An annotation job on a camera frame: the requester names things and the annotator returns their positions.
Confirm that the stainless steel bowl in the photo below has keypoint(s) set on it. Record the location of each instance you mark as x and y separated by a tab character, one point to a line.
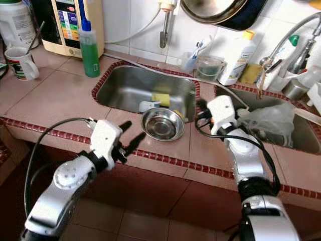
163	128

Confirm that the clear plastic jug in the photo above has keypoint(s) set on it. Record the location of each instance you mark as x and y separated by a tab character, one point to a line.
209	71

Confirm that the steel sink basin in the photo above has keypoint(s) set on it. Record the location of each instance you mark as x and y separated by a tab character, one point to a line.
308	138
125	85

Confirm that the clear toothbrush cup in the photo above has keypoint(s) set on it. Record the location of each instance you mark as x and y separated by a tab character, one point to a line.
187	64

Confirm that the mustard yellow sponge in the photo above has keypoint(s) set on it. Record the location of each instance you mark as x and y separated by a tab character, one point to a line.
251	74

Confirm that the white blue toothbrush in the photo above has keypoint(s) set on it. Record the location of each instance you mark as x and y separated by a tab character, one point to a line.
200	46

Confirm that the white bottle yellow cap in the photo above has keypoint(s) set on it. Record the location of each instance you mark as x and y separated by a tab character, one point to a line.
238	57

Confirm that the clear plastic bag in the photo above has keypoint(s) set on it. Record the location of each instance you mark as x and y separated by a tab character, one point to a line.
268	120

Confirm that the green dish soap bottle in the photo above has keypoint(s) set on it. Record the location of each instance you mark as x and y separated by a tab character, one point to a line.
89	55

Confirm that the small steel cup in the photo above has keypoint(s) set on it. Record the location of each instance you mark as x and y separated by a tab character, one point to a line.
293	90

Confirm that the hanging metal wok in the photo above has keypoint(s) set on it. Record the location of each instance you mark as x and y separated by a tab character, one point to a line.
213	10

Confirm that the dark blue hanging pan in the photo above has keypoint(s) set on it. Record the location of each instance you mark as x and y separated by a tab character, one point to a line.
251	15

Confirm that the beige water filter machine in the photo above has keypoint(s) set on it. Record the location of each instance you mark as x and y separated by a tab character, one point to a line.
95	27

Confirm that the chrome gooseneck faucet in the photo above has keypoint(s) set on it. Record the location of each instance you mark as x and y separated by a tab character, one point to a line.
303	60

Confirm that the white bottle green cap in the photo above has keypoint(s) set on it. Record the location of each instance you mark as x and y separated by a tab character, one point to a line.
297	40

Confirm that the white printed mug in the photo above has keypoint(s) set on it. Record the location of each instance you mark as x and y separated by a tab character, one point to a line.
21	64

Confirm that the dark stirring spoon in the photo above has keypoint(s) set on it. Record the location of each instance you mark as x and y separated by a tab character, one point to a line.
36	37

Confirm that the white jar green lid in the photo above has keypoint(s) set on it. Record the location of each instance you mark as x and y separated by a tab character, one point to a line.
17	25

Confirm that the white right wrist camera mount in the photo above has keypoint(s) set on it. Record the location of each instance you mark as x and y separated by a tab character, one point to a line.
223	113

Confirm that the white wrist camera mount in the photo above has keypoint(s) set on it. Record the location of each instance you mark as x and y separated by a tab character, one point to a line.
105	138
223	113

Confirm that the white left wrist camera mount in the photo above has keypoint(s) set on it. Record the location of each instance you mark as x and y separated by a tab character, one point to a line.
105	138

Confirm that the metal wall spout pipe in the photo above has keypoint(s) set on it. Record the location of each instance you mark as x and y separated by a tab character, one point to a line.
165	27

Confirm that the white wall tap valve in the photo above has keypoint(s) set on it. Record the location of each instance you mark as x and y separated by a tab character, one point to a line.
168	5

